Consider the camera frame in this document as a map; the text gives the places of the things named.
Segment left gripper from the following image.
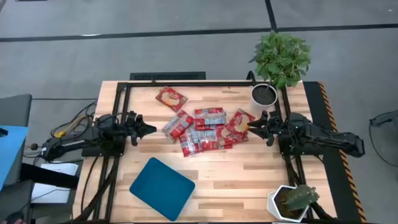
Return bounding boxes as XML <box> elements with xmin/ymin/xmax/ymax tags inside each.
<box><xmin>124</xmin><ymin>111</ymin><xmax>157</xmax><ymax>147</ymax></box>

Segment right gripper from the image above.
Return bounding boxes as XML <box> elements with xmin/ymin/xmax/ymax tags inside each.
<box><xmin>248</xmin><ymin>111</ymin><xmax>284</xmax><ymax>147</ymax></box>

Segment red popcorn bag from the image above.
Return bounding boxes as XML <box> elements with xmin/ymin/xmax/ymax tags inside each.
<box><xmin>162</xmin><ymin>110</ymin><xmax>195</xmax><ymax>143</ymax></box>
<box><xmin>192</xmin><ymin>127</ymin><xmax>222</xmax><ymax>152</ymax></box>
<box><xmin>226</xmin><ymin>108</ymin><xmax>256</xmax><ymax>138</ymax></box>
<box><xmin>155</xmin><ymin>86</ymin><xmax>189</xmax><ymax>113</ymax></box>
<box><xmin>216</xmin><ymin>126</ymin><xmax>249</xmax><ymax>149</ymax></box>
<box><xmin>178</xmin><ymin>127</ymin><xmax>203</xmax><ymax>157</ymax></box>
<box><xmin>193</xmin><ymin>107</ymin><xmax>228</xmax><ymax>129</ymax></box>

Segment round white plant pot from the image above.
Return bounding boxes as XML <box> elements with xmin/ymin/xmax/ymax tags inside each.
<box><xmin>250</xmin><ymin>83</ymin><xmax>279</xmax><ymax>111</ymax></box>

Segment black floor vent grate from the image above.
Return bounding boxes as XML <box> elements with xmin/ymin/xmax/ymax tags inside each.
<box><xmin>129</xmin><ymin>71</ymin><xmax>206</xmax><ymax>81</ymax></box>

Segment black hazard-striped mat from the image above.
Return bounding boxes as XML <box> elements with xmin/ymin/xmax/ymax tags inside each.
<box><xmin>303</xmin><ymin>81</ymin><xmax>368</xmax><ymax>223</ymax></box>

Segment blue plastic basket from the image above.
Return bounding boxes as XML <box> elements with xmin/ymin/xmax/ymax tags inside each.
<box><xmin>129</xmin><ymin>157</ymin><xmax>196</xmax><ymax>222</ymax></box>

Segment green leafy plant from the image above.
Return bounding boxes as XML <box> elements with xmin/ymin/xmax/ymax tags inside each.
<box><xmin>248</xmin><ymin>30</ymin><xmax>312</xmax><ymax>90</ymax></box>

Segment hexagonal white plant pot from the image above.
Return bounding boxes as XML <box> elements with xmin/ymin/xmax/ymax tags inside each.
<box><xmin>267</xmin><ymin>185</ymin><xmax>312</xmax><ymax>223</ymax></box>

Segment green cactus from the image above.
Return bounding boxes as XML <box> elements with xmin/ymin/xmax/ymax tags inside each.
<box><xmin>284</xmin><ymin>184</ymin><xmax>320</xmax><ymax>212</ymax></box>

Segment white paper sheet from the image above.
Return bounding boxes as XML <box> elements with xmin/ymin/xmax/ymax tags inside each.
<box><xmin>30</xmin><ymin>162</ymin><xmax>79</xmax><ymax>205</ymax></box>

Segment blue board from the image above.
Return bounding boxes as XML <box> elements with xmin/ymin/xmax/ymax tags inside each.
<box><xmin>0</xmin><ymin>125</ymin><xmax>29</xmax><ymax>190</ymax></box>

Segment black aluminium table frame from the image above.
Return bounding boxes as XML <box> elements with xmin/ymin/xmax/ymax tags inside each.
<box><xmin>73</xmin><ymin>80</ymin><xmax>315</xmax><ymax>224</ymax></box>

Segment black loose cables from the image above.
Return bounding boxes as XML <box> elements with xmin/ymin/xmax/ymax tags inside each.
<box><xmin>49</xmin><ymin>101</ymin><xmax>98</xmax><ymax>138</ymax></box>

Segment yellow cable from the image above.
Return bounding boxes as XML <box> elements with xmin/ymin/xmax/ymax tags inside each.
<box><xmin>54</xmin><ymin>114</ymin><xmax>90</xmax><ymax>138</ymax></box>

